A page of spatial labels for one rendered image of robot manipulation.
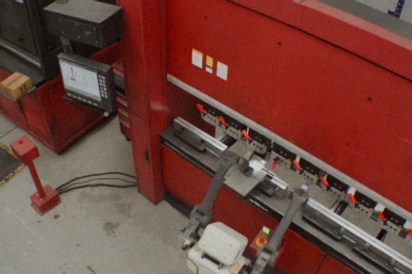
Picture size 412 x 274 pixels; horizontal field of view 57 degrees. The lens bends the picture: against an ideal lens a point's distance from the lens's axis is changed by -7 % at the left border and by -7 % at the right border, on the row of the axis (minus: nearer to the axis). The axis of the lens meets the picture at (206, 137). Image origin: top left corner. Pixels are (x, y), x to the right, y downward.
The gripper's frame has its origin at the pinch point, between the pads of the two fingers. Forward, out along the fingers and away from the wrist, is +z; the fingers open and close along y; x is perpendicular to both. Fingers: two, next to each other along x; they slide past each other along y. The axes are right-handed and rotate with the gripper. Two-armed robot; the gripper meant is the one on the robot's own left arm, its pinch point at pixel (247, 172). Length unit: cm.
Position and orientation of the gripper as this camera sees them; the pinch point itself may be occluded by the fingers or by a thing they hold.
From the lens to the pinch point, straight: 286.1
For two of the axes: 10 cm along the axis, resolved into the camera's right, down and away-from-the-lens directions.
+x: -5.9, 7.9, -1.7
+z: 2.6, 3.9, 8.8
